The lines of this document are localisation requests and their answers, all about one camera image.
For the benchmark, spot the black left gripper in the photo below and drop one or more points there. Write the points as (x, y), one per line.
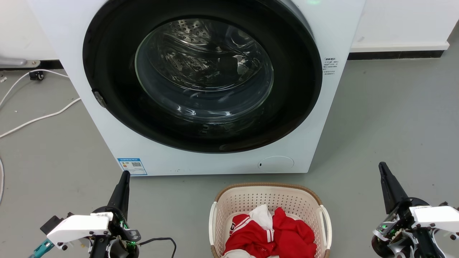
(120, 224)

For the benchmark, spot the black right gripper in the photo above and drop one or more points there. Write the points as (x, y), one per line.
(391, 233)

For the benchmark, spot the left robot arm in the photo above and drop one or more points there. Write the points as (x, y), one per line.
(41, 248)

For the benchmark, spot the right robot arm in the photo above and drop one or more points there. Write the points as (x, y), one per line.
(426, 245)

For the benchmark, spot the white perforated laundry basket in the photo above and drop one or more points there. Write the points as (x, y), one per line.
(251, 197)

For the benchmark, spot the blue energy label sticker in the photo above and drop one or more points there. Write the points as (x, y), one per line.
(132, 167)

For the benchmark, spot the white front-load washing machine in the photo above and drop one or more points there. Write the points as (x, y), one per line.
(107, 143)

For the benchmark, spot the grey washer door latch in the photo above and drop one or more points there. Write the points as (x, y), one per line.
(99, 98)

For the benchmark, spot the red garment with white stripes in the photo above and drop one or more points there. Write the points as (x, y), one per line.
(290, 236)

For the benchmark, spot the oval white filter cover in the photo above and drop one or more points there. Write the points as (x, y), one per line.
(276, 164)

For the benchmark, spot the round black washer door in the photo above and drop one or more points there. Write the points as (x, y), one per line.
(107, 71)

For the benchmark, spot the small grey text sticker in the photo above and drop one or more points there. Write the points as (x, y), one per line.
(330, 66)

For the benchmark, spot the small black caster wheel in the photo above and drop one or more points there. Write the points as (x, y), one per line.
(36, 75)

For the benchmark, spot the grey metal floor bar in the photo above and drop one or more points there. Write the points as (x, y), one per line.
(16, 62)

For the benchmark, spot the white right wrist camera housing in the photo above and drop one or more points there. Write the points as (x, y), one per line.
(435, 215)

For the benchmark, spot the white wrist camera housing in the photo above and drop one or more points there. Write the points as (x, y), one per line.
(77, 227)
(435, 215)

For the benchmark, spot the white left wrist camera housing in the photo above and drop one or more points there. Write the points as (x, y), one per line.
(77, 227)

